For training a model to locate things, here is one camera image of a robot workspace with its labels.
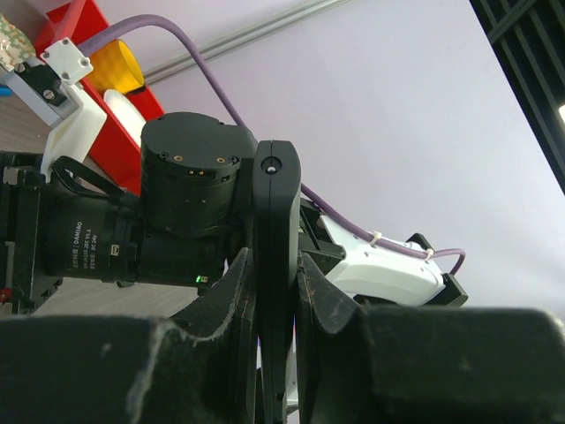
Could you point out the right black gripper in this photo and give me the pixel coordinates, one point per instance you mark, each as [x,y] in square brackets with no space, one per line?
[25,284]

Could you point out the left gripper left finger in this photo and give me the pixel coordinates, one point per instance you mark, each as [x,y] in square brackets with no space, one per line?
[129,369]

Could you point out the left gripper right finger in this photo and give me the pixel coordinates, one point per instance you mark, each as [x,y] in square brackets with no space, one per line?
[382,364]

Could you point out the black remote control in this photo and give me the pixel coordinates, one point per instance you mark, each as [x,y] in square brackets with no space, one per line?
[276,183]

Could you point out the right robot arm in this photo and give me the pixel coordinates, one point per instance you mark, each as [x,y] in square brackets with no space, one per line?
[191,217]

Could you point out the blue battery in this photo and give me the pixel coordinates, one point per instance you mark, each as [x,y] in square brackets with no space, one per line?
[5,91]

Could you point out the red plastic bin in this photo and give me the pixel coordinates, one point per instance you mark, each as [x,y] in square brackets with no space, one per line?
[114,151]

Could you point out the white paper plate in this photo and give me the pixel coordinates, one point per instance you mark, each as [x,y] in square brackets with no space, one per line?
[125,112]

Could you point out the small floral dish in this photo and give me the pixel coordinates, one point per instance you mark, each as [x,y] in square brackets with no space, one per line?
[15,45]

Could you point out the yellow mug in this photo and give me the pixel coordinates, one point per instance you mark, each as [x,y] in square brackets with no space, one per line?
[115,67]

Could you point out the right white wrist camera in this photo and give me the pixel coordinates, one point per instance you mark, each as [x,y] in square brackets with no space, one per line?
[50,86]

